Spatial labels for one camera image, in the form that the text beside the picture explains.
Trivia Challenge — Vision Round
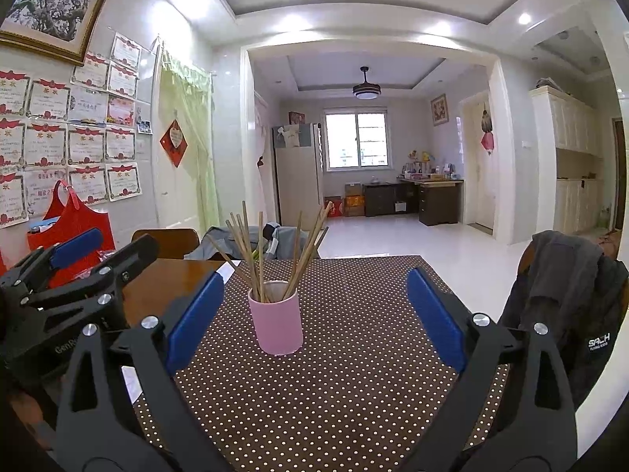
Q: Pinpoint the small framed wall picture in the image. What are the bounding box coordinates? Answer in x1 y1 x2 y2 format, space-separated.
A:
430 93 449 127

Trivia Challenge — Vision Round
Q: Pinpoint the red diamond door decoration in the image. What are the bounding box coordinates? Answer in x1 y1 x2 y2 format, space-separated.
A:
159 119 188 168

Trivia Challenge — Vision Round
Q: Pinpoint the pink cup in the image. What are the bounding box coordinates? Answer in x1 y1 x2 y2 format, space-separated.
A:
247 280 304 356

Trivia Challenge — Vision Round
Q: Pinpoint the light green curtain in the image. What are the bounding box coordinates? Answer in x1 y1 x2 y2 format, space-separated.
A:
160 49 219 242

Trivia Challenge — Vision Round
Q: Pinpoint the dark jacket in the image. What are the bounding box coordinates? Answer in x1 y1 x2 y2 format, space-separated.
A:
498 231 629 404

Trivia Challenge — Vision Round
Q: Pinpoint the white door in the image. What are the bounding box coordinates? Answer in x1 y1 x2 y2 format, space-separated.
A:
154 54 217 237

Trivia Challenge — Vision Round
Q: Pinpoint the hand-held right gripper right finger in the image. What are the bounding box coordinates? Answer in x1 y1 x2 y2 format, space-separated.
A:
405 268 578 472

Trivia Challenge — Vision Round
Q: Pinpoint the brown polka-dot tablecloth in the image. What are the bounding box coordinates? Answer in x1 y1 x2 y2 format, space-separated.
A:
132 254 512 472

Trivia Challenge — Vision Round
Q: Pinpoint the cream door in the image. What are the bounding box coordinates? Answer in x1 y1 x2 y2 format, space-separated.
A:
462 96 497 234

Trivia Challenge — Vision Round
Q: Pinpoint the brown door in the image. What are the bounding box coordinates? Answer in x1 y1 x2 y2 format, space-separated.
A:
612 118 629 232

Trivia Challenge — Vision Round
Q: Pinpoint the hanging pink door ornament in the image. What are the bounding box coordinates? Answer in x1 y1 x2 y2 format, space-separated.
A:
480 108 495 155

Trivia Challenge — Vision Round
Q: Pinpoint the large framed tree picture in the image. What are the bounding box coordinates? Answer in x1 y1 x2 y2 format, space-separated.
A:
0 0 114 67

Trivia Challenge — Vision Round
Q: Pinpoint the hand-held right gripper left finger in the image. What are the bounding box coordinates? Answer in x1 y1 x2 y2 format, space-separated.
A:
54 271 227 472

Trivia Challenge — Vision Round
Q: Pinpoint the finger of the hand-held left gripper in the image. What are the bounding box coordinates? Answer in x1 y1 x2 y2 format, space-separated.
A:
0 227 105 306
24 233 160 335

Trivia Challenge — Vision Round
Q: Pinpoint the grey jacket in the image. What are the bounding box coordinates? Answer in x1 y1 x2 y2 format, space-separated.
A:
184 223 320 261

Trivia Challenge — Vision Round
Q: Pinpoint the ceiling fan lamp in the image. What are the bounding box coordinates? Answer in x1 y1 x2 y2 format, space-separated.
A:
352 66 383 100

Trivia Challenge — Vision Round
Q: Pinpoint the window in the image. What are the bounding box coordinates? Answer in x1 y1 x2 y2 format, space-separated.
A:
323 109 390 170

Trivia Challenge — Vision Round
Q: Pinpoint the group of award certificates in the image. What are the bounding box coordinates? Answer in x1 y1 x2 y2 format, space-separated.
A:
0 32 143 229

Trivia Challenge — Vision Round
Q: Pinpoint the dark wooden desk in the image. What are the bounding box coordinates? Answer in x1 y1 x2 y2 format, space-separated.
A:
362 179 464 227

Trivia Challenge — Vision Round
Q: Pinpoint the cluster of small colourful items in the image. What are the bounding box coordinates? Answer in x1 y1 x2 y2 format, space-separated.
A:
400 150 463 181

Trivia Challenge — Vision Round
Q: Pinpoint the bunch of wooden chopsticks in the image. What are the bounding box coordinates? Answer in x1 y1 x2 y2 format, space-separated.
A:
205 201 331 303

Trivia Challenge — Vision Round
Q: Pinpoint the red felt tote bag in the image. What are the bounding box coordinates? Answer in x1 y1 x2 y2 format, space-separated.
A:
27 180 116 288

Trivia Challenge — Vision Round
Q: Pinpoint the white tall cabinet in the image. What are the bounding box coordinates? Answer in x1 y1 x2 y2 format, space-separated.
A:
530 86 605 234

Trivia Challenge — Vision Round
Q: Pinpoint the silver refrigerator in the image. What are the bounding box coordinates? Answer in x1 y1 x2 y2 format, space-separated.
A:
272 123 325 227

